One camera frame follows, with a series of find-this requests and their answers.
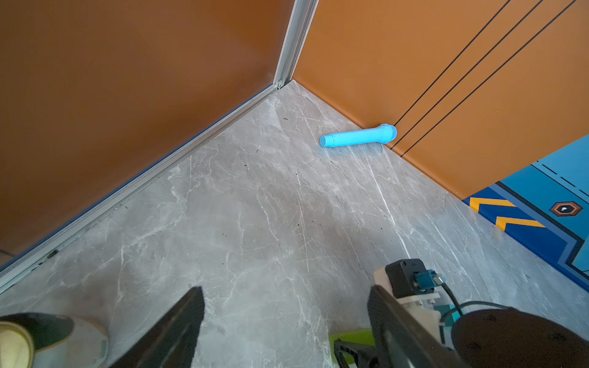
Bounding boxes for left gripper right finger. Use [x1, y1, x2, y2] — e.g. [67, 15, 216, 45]
[368, 285, 468, 367]

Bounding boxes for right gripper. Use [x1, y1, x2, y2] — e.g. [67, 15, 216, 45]
[374, 266, 443, 343]

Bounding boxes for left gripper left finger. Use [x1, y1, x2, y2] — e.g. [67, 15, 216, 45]
[112, 287, 205, 368]

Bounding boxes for dark green rectangular block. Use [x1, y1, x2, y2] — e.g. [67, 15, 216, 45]
[329, 328, 377, 367]

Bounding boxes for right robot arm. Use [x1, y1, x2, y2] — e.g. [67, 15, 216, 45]
[330, 259, 588, 367]

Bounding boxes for white tape roll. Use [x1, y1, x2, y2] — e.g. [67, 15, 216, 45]
[1, 313, 109, 367]

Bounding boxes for cyan toy microphone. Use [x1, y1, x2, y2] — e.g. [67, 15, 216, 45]
[320, 124, 397, 148]

